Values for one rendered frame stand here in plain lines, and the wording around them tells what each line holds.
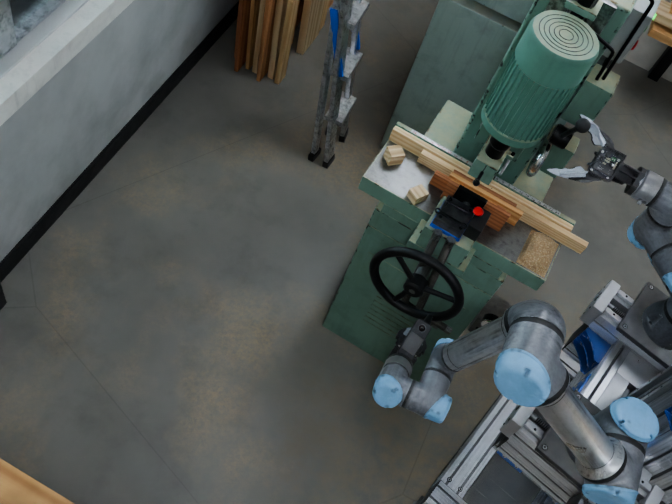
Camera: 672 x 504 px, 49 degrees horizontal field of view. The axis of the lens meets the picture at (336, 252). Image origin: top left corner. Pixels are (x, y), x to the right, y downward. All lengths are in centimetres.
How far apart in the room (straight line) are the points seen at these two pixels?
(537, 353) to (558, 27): 77
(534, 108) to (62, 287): 182
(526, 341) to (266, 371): 141
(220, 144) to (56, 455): 146
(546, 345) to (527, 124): 62
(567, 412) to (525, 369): 18
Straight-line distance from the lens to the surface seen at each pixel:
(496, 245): 218
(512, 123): 195
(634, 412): 194
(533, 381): 155
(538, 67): 183
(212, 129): 338
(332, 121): 314
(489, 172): 212
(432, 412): 189
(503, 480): 267
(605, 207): 379
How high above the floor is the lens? 255
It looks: 56 degrees down
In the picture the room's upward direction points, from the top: 22 degrees clockwise
